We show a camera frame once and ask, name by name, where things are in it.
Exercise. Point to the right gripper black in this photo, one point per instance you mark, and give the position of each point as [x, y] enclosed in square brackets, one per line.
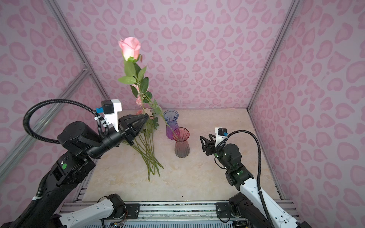
[213, 147]

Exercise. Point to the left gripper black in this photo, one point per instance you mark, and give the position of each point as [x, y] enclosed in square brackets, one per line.
[125, 129]

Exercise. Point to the pink white peony spray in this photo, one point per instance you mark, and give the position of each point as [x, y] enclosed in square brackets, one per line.
[145, 100]

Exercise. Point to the pink rosebud stem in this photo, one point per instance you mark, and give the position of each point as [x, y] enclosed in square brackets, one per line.
[134, 74]

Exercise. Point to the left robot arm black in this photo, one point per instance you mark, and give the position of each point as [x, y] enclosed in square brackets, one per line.
[83, 145]

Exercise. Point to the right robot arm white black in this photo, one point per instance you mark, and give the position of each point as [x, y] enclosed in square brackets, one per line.
[252, 202]

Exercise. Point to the pink grey glass vase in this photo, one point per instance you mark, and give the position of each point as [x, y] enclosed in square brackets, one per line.
[181, 136]

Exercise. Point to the blue purple glass vase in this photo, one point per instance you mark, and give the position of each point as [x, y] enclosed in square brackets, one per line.
[170, 117]

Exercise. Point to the cream white rose stem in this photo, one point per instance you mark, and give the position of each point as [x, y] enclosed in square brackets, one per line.
[145, 144]

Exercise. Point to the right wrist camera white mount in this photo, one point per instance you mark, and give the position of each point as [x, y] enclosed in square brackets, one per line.
[221, 136]

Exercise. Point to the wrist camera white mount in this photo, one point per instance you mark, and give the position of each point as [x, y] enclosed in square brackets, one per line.
[109, 110]
[221, 136]

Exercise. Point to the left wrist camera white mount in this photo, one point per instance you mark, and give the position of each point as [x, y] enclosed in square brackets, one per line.
[109, 110]

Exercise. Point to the aluminium diagonal frame bar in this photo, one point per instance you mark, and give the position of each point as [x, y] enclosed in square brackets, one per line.
[18, 152]

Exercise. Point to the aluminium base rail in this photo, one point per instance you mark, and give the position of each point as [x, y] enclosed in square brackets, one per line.
[194, 210]

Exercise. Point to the aluminium corner frame post left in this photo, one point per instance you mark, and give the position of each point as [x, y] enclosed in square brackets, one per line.
[65, 26]

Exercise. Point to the aluminium corner frame post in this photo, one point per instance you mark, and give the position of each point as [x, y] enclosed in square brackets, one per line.
[65, 26]
[288, 20]

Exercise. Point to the aluminium corner frame post right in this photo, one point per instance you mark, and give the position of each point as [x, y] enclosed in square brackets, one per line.
[288, 20]

